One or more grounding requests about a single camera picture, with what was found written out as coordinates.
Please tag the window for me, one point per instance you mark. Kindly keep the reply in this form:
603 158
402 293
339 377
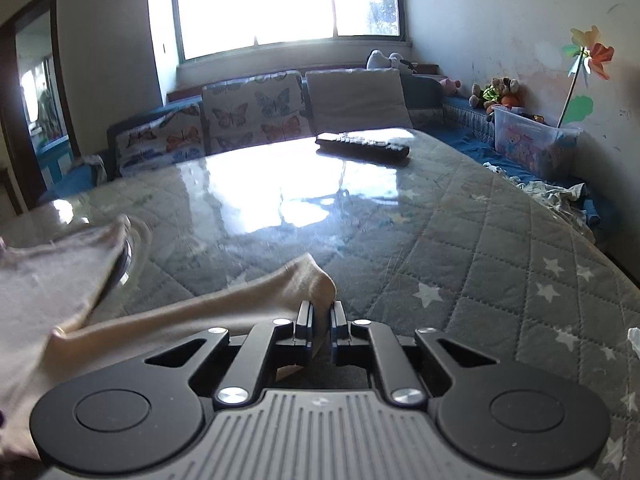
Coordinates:
250 0

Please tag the green plush toy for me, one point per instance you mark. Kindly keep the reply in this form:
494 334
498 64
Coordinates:
484 96

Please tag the white tissue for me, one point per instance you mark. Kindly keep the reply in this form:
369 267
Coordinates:
635 342

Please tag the grey cloth on sofa arm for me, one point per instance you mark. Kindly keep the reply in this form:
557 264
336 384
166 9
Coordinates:
95 167

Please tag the grey star quilted table cover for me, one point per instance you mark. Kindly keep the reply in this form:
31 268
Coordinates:
500 240

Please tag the clear plastic storage box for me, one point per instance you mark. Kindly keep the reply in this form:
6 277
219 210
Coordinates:
530 145

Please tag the black remote control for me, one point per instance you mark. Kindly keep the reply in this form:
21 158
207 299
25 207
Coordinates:
362 149

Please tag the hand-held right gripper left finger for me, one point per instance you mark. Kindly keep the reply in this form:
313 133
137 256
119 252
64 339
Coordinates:
304 321

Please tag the green wall sticker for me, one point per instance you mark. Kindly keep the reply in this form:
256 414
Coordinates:
580 107

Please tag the brown teddy bear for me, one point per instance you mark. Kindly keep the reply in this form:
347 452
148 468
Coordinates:
506 87

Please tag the beige garment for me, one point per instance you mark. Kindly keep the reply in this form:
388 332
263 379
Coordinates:
200 315

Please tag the pink plush toy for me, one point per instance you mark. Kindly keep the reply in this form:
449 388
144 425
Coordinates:
450 86

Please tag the colourful pinwheel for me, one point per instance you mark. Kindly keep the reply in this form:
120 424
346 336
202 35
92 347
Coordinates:
592 52

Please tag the blue cabinet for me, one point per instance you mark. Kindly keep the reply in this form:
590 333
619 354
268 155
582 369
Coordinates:
50 160

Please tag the light crumpled cloth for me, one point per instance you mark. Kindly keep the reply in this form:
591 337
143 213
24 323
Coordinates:
555 195

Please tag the blue sofa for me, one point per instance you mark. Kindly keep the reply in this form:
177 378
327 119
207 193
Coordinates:
477 149

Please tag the white cushion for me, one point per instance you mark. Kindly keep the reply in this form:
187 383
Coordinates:
357 97

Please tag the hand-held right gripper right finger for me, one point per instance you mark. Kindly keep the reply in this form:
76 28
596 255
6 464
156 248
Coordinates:
337 322

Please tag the dark wooden door frame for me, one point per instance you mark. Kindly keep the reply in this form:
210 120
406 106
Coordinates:
62 85

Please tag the white plush toy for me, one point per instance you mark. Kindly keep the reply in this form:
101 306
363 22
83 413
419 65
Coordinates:
378 60

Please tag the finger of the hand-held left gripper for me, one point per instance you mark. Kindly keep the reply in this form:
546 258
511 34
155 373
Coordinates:
126 259

